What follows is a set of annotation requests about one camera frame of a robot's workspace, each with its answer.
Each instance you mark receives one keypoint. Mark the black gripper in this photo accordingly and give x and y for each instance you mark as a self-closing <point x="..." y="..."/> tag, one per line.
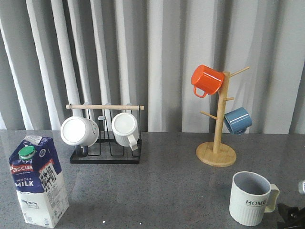
<point x="294" y="218"/>

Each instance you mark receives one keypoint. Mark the white HOME mug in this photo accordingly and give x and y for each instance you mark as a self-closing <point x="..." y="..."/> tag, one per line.
<point x="252" y="195"/>

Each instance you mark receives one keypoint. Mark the blue white milk carton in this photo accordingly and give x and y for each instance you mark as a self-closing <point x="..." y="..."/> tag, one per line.
<point x="39" y="181"/>

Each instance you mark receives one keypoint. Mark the wooden mug tree stand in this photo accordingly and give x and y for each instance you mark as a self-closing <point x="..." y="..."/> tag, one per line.
<point x="216" y="153"/>

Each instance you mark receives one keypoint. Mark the blue enamel mug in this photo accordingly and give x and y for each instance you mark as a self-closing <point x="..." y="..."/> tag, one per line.
<point x="237" y="121"/>

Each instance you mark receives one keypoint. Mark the orange enamel mug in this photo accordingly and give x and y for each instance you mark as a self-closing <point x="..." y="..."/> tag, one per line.
<point x="206" y="81"/>

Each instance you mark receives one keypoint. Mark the white ribbed hanging mug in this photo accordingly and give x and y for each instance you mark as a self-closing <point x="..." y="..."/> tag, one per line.
<point x="125" y="130"/>

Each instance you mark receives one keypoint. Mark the white smooth hanging mug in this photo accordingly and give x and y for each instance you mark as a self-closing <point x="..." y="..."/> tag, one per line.
<point x="81" y="133"/>

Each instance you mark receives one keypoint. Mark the grey white curtain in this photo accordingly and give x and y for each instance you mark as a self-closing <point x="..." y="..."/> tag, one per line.
<point x="57" y="52"/>

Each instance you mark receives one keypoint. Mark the black wire mug rack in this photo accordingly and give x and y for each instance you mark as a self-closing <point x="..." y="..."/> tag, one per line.
<point x="106" y="150"/>

